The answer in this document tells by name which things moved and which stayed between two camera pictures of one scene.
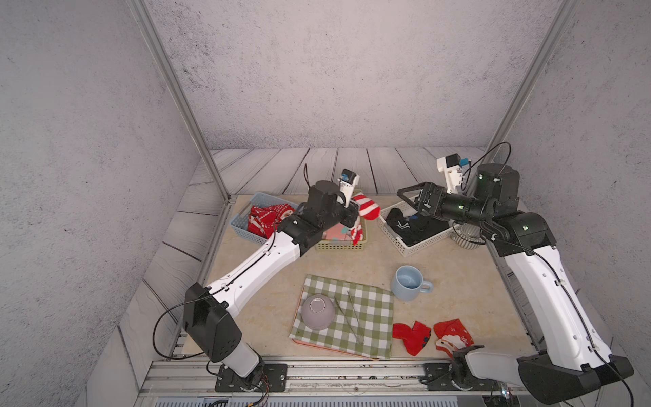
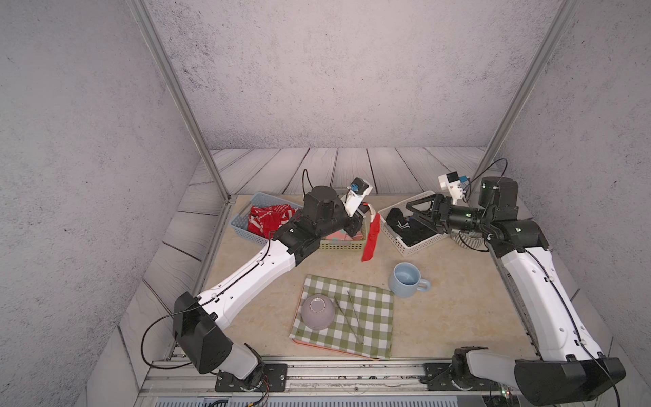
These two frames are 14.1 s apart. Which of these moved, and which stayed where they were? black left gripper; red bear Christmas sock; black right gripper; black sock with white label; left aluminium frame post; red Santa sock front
Moved: red Santa sock front; black right gripper
Stayed: black sock with white label; red bear Christmas sock; black left gripper; left aluminium frame post
